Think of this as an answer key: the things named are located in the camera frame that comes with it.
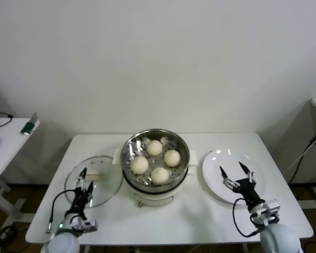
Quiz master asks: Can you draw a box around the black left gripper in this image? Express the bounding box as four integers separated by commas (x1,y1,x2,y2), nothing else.
73,167,94,214

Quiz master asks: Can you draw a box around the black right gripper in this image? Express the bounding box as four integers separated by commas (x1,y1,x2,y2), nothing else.
219,161,263,208

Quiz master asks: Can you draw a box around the round glass pot lid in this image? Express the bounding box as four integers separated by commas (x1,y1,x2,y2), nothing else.
65,155,124,209

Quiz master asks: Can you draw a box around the white steamed baozi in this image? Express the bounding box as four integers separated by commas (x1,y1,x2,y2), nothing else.
146,139,163,156
164,150,181,167
130,156,150,174
150,167,170,184

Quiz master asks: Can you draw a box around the stainless steel steamer basket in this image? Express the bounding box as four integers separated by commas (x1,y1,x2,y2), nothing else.
121,128,191,187

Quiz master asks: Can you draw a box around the white round plate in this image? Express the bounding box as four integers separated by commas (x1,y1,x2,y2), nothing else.
202,149,267,205

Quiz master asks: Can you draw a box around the white electric cooker pot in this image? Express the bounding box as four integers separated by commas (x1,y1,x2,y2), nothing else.
113,149,198,209

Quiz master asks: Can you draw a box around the green and silver card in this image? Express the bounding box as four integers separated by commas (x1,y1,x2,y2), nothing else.
21,112,41,135

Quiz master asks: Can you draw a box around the white side table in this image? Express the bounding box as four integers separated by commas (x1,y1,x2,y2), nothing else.
0,117,42,219

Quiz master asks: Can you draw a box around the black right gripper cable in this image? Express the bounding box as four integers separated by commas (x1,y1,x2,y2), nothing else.
232,198,261,238

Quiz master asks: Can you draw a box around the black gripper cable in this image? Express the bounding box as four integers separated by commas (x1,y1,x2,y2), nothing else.
46,189,77,234
232,198,261,238

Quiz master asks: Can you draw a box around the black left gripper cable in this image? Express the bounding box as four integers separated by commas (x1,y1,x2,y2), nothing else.
46,189,77,234

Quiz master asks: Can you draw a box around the white wall cable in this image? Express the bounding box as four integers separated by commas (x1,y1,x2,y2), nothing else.
283,142,315,173

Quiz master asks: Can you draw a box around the black laptop cable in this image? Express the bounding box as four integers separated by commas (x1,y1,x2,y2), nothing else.
0,112,14,129

